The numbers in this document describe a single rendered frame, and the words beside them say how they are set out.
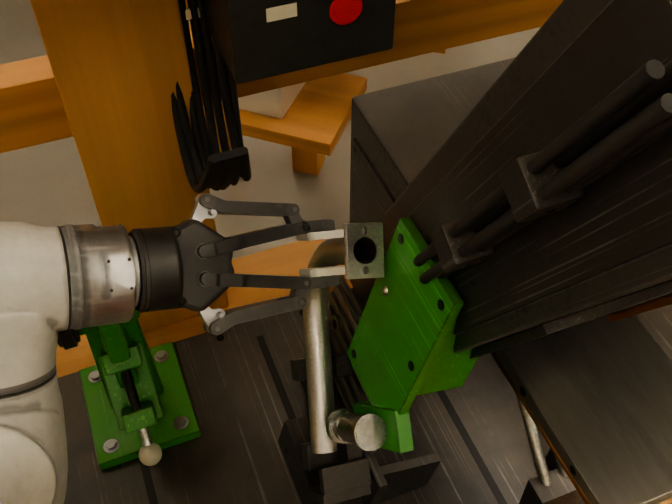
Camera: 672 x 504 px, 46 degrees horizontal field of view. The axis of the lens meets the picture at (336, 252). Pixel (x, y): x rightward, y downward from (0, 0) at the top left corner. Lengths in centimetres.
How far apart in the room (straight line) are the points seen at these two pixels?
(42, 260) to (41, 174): 220
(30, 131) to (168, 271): 39
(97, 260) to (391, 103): 43
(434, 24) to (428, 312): 49
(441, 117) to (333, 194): 170
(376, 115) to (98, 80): 31
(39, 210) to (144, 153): 179
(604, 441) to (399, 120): 41
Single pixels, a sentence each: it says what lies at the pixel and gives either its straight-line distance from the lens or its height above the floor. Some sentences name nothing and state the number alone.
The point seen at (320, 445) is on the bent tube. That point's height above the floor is 101.
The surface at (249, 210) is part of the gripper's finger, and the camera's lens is 74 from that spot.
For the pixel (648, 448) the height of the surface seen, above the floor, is 113.
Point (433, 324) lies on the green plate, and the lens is 74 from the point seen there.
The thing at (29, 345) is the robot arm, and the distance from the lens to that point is 68.
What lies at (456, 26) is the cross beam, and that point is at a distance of 114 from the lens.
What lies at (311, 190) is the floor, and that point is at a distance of 263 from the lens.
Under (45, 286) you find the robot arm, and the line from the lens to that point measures 67.
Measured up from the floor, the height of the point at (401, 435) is 110.
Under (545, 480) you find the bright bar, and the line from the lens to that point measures 93.
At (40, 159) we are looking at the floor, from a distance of 292.
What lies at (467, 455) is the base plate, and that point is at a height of 90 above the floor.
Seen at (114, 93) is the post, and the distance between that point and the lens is 90.
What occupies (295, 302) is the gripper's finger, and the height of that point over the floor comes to 122.
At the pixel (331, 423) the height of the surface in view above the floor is 105.
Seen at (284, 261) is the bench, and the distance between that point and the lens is 125.
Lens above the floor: 182
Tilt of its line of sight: 48 degrees down
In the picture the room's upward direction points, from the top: straight up
